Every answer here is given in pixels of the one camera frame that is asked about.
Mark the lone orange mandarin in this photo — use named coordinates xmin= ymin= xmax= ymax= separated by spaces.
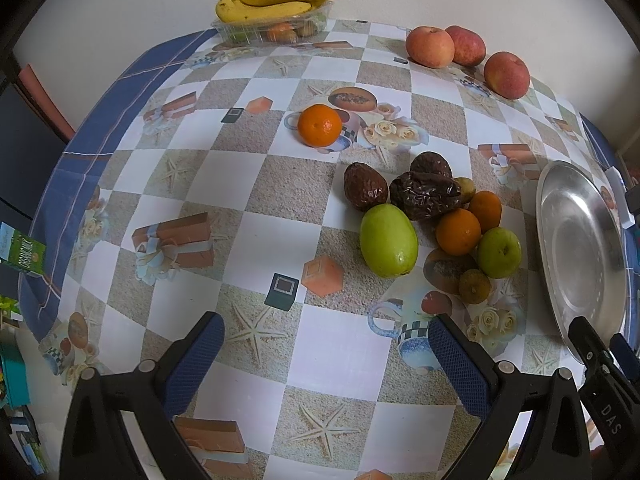
xmin=297 ymin=104 xmax=343 ymax=148

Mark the small round green fruit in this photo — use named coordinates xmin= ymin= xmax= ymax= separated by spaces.
xmin=477 ymin=226 xmax=522 ymax=278

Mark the small yellow-brown fruit front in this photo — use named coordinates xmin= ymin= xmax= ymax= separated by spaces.
xmin=459 ymin=269 xmax=491 ymax=304

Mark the large green oval fruit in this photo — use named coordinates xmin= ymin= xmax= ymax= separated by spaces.
xmin=359 ymin=204 xmax=419 ymax=278

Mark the clear plastic fruit tray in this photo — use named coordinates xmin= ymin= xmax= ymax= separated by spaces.
xmin=212 ymin=2 xmax=332 ymax=47

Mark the lower yellow banana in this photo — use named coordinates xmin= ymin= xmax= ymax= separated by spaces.
xmin=215 ymin=0 xmax=311 ymax=23

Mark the small yellow-green fruit rear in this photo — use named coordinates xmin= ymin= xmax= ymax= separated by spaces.
xmin=454 ymin=177 xmax=476 ymax=205

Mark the large central brown date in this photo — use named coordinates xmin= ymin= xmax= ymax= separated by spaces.
xmin=390 ymin=171 xmax=462 ymax=221

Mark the right red apple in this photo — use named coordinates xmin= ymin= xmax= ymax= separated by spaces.
xmin=484 ymin=51 xmax=530 ymax=100

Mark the red apple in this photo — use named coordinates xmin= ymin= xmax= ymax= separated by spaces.
xmin=484 ymin=51 xmax=530 ymax=100
xmin=446 ymin=25 xmax=486 ymax=67

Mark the green printed carton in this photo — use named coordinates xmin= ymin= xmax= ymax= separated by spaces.
xmin=0 ymin=222 xmax=46 ymax=275

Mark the patterned checkered tablecloth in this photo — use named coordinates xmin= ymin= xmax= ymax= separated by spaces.
xmin=21 ymin=21 xmax=608 ymax=479

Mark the left peach-coloured apple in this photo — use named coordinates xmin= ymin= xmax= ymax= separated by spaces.
xmin=405 ymin=26 xmax=454 ymax=68

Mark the steel round plate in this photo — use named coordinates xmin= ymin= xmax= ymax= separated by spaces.
xmin=535 ymin=160 xmax=627 ymax=352

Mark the middle red apple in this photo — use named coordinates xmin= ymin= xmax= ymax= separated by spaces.
xmin=446 ymin=25 xmax=486 ymax=67

